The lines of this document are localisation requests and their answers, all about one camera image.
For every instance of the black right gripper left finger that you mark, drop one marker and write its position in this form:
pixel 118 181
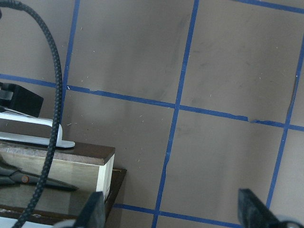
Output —
pixel 93 213

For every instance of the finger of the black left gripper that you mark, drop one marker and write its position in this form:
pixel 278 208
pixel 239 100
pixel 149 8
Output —
pixel 17 99

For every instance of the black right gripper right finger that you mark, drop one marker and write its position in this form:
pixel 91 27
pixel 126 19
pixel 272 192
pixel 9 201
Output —
pixel 253 213

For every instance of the dark wooden cabinet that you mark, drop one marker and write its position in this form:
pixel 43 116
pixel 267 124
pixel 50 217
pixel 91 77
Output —
pixel 50 218

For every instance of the orange grey scissors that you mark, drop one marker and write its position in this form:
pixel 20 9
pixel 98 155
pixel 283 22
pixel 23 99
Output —
pixel 12 176

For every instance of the wooden drawer with white handle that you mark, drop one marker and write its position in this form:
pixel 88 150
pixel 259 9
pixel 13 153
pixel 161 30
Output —
pixel 87 166

